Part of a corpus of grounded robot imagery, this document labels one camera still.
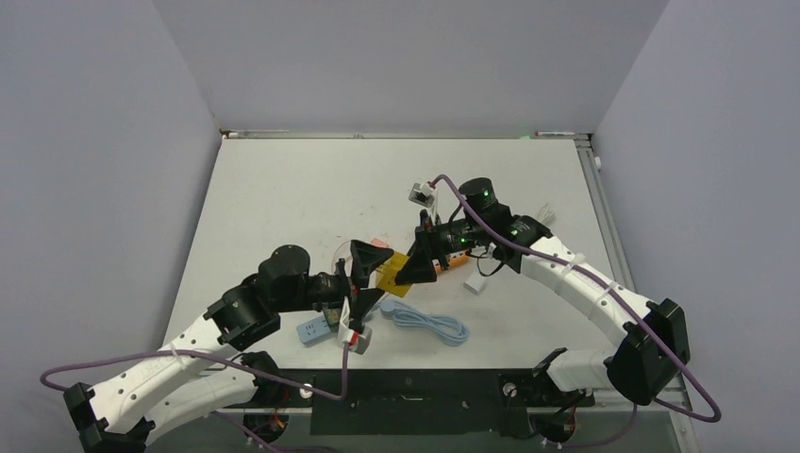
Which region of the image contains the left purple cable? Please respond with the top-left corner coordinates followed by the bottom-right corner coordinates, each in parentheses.
top-left (39, 340), bottom-right (353, 453)

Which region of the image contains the purple cable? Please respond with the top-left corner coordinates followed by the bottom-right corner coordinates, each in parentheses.
top-left (429, 174), bottom-right (723, 450)
top-left (39, 340), bottom-right (353, 453)

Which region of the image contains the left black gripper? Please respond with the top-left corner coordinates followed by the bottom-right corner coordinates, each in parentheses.
top-left (276, 242), bottom-right (392, 323)

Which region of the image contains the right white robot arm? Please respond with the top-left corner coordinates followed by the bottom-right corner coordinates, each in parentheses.
top-left (395, 177), bottom-right (690, 406)

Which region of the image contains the dark green cube adapter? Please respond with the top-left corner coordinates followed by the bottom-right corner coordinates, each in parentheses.
top-left (322, 307), bottom-right (342, 329)

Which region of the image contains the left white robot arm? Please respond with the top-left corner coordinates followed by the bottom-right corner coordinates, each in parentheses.
top-left (63, 241), bottom-right (393, 452)

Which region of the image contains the orange power strip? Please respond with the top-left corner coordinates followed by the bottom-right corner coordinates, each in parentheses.
top-left (432, 248), bottom-right (472, 274)

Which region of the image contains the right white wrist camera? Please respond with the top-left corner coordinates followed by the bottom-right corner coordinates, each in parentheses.
top-left (408, 181), bottom-right (438, 210)

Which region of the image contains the yellow cube adapter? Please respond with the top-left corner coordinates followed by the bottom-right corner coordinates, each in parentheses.
top-left (375, 251), bottom-right (411, 298)

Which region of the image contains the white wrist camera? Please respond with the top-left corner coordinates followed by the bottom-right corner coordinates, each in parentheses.
top-left (337, 297), bottom-right (372, 355)
top-left (408, 181), bottom-right (438, 210)

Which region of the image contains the white plug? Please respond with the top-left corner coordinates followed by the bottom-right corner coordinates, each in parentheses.
top-left (463, 274), bottom-right (487, 295)

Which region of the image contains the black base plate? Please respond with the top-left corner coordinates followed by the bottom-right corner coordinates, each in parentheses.
top-left (220, 367), bottom-right (596, 439)

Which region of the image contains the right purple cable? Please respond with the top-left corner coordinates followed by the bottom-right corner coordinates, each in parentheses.
top-left (429, 174), bottom-right (723, 450)

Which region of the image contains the light blue cable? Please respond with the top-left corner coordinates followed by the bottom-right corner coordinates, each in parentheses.
top-left (379, 298), bottom-right (471, 348)

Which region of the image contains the aluminium frame rail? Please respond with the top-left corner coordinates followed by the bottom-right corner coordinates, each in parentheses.
top-left (127, 129), bottom-right (693, 453)

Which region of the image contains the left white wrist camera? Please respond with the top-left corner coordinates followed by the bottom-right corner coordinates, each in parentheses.
top-left (337, 297), bottom-right (372, 355)

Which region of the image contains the light blue power strip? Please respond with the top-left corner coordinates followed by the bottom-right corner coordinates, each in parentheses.
top-left (296, 315), bottom-right (343, 349)

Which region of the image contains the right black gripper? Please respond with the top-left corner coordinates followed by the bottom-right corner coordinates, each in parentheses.
top-left (397, 210), bottom-right (488, 284)

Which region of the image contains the pink charger plug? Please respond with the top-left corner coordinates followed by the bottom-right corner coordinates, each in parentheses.
top-left (370, 238), bottom-right (390, 248)

